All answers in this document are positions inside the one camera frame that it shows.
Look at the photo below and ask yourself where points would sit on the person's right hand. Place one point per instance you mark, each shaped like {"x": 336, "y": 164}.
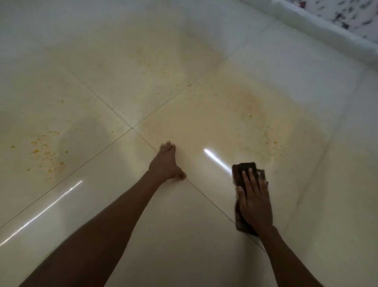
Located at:
{"x": 255, "y": 207}

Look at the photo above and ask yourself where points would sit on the person's left hand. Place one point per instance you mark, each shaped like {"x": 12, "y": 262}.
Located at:
{"x": 164, "y": 165}

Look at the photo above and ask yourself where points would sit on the person's left thumb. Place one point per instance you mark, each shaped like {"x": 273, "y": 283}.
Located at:
{"x": 180, "y": 174}

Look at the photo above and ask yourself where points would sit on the person's right forearm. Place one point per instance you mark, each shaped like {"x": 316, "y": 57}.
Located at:
{"x": 288, "y": 260}

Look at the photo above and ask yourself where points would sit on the white raised ledge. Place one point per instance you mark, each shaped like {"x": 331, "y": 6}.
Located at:
{"x": 319, "y": 29}

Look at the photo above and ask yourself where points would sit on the person's left forearm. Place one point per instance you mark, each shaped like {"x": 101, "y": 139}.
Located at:
{"x": 97, "y": 230}

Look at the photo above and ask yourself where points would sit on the brown cleaning cloth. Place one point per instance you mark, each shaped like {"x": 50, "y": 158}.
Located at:
{"x": 239, "y": 174}

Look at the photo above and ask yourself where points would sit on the person's right thumb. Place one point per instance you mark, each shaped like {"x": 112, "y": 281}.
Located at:
{"x": 240, "y": 195}

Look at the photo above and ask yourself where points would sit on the white speckled patterned sheet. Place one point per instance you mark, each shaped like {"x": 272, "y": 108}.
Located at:
{"x": 345, "y": 13}

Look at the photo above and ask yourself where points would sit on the person's right middle finger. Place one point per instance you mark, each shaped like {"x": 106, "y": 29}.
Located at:
{"x": 253, "y": 179}

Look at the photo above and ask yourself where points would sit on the scattered yellow food crumbs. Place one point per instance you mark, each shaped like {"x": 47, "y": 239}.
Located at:
{"x": 44, "y": 150}
{"x": 265, "y": 133}

